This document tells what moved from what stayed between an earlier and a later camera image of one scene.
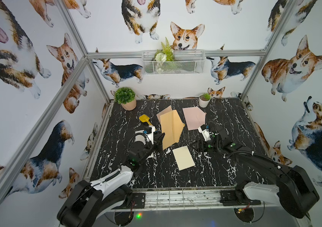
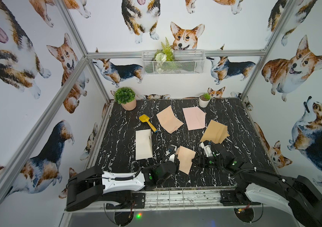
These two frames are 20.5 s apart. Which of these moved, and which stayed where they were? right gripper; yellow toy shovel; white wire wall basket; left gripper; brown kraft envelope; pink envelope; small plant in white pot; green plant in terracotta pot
Moved: brown kraft envelope; left gripper; right gripper
Stayed: pink envelope; green plant in terracotta pot; small plant in white pot; yellow toy shovel; white wire wall basket
